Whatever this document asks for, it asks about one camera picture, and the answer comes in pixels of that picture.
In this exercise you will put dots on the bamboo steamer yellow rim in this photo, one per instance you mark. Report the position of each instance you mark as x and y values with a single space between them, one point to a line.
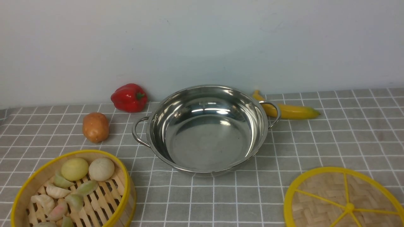
111 204

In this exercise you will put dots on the yellow woven steamer lid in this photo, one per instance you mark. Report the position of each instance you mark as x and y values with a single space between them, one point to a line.
339 197

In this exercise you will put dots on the grey checked tablecloth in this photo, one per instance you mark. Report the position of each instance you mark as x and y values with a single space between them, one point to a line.
358 129

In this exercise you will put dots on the white round bun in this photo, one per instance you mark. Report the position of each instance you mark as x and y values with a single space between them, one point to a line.
101 169

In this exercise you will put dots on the white pleated dumpling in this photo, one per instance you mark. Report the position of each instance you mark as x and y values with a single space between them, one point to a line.
46 202

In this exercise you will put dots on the yellow round bun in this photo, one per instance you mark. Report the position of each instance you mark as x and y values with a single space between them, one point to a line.
75 169

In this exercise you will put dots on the stainless steel pot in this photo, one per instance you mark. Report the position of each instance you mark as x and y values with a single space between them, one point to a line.
207 130

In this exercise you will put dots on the brown potato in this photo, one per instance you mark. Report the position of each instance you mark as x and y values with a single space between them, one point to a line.
95 127

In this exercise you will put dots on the pale green dumpling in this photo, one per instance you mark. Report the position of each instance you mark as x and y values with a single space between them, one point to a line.
87 188

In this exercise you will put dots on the yellow banana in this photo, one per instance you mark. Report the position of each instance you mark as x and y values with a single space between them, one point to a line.
291 111

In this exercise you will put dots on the green white dumpling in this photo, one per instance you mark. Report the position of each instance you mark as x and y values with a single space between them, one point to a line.
75 201

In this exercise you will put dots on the red bell pepper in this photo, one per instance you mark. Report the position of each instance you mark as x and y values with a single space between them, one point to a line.
129 98

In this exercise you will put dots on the pink dumpling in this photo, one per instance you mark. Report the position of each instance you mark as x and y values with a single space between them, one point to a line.
58 212

